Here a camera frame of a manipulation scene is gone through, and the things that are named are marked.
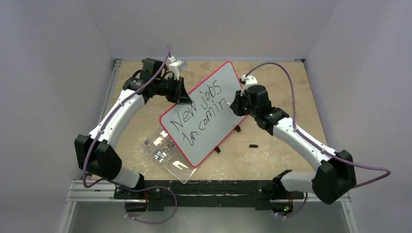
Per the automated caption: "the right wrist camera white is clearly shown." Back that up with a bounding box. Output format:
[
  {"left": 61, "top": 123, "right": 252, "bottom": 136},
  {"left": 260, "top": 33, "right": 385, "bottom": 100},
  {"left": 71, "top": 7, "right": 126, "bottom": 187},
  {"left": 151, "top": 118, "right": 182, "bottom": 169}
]
[{"left": 240, "top": 75, "right": 258, "bottom": 96}]

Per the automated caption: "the clear plastic screw box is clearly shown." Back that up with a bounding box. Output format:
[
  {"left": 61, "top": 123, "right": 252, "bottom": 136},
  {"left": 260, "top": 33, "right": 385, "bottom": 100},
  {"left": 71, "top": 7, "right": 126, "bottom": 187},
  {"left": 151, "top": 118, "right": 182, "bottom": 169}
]
[{"left": 143, "top": 126, "right": 197, "bottom": 184}]

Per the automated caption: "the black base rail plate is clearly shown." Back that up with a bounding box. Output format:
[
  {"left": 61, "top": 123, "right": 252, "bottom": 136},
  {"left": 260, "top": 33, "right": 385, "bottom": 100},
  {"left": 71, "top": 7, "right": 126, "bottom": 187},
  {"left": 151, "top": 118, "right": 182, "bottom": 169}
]
[{"left": 114, "top": 180, "right": 304, "bottom": 212}]

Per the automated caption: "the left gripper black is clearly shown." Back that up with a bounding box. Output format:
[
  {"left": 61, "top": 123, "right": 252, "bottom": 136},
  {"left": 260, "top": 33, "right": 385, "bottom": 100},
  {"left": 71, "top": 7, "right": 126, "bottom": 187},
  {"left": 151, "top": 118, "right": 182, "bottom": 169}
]
[{"left": 154, "top": 75, "right": 192, "bottom": 104}]

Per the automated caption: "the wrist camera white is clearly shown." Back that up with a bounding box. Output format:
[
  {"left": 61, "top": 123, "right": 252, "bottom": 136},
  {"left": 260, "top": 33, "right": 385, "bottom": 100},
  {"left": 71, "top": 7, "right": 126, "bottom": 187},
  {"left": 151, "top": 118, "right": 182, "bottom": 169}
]
[
  {"left": 240, "top": 75, "right": 258, "bottom": 96},
  {"left": 168, "top": 56, "right": 188, "bottom": 80}
]

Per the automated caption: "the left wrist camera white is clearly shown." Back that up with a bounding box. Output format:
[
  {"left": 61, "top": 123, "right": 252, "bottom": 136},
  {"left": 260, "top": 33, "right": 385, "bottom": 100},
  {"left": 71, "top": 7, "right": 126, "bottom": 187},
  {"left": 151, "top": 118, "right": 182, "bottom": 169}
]
[{"left": 168, "top": 56, "right": 188, "bottom": 80}]

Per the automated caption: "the pink framed whiteboard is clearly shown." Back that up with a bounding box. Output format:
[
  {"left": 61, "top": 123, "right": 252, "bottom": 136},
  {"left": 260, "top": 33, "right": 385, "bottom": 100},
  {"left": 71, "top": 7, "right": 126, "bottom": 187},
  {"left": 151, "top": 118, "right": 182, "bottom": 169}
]
[{"left": 159, "top": 61, "right": 244, "bottom": 167}]

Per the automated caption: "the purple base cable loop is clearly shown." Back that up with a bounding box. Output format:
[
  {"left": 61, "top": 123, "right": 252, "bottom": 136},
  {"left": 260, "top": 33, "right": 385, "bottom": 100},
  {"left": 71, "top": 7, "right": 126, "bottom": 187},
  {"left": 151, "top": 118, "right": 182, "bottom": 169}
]
[{"left": 124, "top": 183, "right": 178, "bottom": 225}]

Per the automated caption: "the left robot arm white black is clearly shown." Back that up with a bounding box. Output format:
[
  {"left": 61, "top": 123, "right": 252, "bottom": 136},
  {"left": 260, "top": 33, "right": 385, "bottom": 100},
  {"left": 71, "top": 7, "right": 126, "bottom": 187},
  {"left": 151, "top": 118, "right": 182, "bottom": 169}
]
[{"left": 74, "top": 55, "right": 192, "bottom": 199}]

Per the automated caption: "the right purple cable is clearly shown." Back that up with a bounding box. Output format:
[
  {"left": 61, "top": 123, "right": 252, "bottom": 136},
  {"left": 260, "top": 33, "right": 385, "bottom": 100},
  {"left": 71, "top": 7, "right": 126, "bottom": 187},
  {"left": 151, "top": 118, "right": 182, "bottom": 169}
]
[{"left": 246, "top": 62, "right": 392, "bottom": 189}]

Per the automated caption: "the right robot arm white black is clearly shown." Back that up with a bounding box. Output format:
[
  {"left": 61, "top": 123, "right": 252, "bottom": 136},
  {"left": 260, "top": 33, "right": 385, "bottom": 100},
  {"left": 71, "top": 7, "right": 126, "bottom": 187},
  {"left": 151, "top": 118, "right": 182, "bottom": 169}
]
[{"left": 230, "top": 84, "right": 357, "bottom": 204}]

